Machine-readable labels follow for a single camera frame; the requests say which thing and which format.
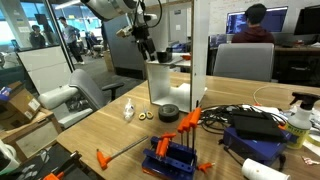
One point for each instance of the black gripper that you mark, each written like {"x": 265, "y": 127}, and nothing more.
{"x": 141, "y": 33}

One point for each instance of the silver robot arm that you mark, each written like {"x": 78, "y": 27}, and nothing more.
{"x": 106, "y": 6}

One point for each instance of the small orange object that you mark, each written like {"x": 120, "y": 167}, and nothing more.
{"x": 186, "y": 57}

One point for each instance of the grey partition panel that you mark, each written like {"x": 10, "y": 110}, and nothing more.
{"x": 123, "y": 56}

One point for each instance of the clear plastic bottle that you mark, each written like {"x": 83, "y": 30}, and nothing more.
{"x": 128, "y": 110}

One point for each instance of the grey office chair with armrest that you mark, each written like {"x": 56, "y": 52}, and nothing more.
{"x": 83, "y": 90}

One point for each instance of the standing person in grey shirt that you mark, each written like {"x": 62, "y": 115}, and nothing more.
{"x": 70, "y": 36}

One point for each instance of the seated person in maroon top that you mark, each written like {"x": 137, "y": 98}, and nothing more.
{"x": 253, "y": 35}

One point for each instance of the seated person in dark top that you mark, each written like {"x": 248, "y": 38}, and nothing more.
{"x": 36, "y": 40}

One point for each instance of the blue hex key stand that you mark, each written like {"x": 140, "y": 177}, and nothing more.
{"x": 173, "y": 160}

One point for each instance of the thin metal rod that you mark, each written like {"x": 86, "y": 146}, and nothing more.
{"x": 101, "y": 160}

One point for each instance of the flat black box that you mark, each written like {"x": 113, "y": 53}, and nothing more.
{"x": 256, "y": 126}

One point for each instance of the lit computer monitor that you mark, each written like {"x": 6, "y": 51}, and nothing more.
{"x": 280, "y": 20}

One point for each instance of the cardboard box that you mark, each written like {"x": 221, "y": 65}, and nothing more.
{"x": 20, "y": 106}

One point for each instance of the wooden side table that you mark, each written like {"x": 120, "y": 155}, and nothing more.
{"x": 33, "y": 133}

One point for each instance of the blue box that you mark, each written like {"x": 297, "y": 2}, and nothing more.
{"x": 253, "y": 150}

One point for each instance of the dark office desk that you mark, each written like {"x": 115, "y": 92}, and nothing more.
{"x": 296, "y": 66}

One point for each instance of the dark computer monitor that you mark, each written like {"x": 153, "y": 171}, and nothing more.
{"x": 308, "y": 20}

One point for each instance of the black tool case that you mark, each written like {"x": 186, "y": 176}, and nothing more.
{"x": 33, "y": 170}

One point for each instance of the white paper cup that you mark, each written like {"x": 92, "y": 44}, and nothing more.
{"x": 263, "y": 171}

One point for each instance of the white round container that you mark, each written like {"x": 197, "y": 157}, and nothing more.
{"x": 8, "y": 160}

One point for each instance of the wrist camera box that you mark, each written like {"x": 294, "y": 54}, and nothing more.
{"x": 124, "y": 31}

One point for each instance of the black duct tape roll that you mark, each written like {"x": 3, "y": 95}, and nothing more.
{"x": 168, "y": 118}

